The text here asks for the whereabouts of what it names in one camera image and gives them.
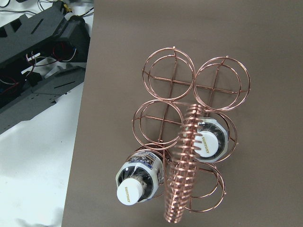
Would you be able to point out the black device on side table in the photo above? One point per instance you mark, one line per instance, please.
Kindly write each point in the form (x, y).
(40, 60)

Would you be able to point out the tea bottle near handle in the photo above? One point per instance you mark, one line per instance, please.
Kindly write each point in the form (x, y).
(212, 140)

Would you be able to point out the tea bottle front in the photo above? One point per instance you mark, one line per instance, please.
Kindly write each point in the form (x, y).
(140, 177)

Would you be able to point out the copper wire bottle basket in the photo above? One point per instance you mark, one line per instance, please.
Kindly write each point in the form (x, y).
(181, 95)

